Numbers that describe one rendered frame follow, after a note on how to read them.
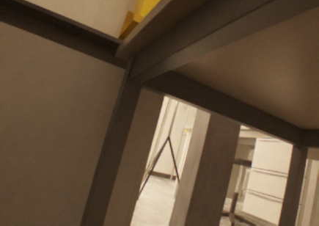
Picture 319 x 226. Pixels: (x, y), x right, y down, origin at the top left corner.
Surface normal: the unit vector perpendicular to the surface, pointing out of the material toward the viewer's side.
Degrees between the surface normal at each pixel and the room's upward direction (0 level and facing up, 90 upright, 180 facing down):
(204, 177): 90
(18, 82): 90
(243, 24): 180
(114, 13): 90
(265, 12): 180
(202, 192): 90
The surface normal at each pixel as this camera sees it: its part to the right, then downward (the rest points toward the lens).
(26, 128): 0.43, -0.08
